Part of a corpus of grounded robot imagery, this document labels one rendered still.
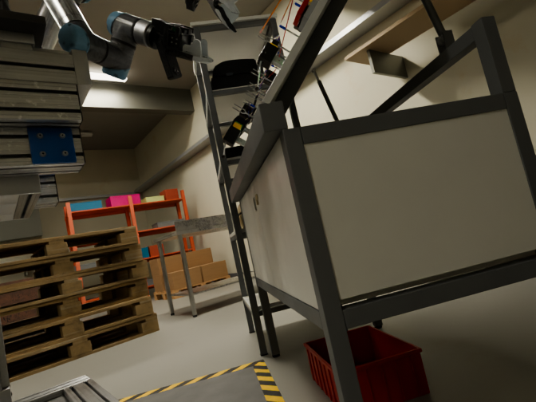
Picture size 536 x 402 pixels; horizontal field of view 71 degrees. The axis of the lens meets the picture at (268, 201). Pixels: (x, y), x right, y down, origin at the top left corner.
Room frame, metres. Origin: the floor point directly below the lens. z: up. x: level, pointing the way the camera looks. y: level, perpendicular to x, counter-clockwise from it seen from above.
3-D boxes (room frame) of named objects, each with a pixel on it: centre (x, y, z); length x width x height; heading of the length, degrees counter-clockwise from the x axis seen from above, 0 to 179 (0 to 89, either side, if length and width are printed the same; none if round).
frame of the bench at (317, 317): (1.42, -0.25, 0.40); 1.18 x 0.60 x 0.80; 10
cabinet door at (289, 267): (1.10, -0.01, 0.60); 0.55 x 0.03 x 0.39; 10
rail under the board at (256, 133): (1.37, 0.06, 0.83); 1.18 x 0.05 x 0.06; 10
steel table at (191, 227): (4.40, 0.44, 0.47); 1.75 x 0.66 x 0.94; 128
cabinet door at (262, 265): (1.64, 0.08, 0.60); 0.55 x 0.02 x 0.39; 10
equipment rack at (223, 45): (2.32, 0.02, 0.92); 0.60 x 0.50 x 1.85; 10
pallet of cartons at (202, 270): (6.32, 1.53, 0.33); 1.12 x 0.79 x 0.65; 128
